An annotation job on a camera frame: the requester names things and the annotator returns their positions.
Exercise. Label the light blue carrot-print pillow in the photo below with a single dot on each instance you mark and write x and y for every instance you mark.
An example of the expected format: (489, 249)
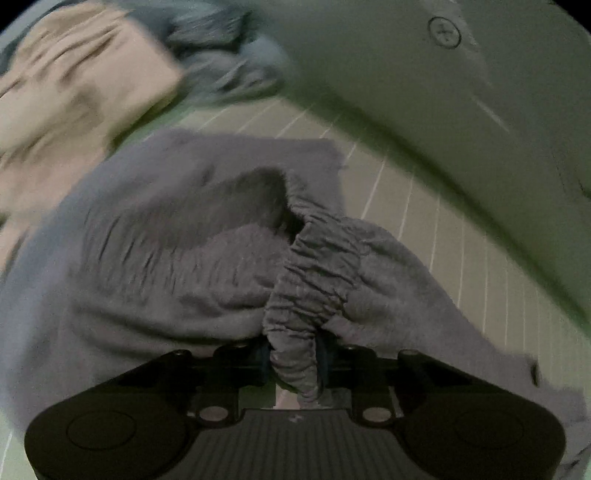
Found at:
(496, 94)

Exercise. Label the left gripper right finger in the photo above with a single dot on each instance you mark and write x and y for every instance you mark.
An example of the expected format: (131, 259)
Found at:
(379, 388)

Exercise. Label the beige garment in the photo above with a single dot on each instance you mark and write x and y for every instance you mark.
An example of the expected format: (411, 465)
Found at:
(83, 75)

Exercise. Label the blue-grey garment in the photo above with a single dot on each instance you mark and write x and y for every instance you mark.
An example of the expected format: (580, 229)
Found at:
(224, 56)

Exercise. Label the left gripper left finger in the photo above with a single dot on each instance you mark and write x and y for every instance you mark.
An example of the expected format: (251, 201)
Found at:
(208, 388)

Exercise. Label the grey fleece pants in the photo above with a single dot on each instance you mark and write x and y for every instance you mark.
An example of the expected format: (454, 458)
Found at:
(187, 241)

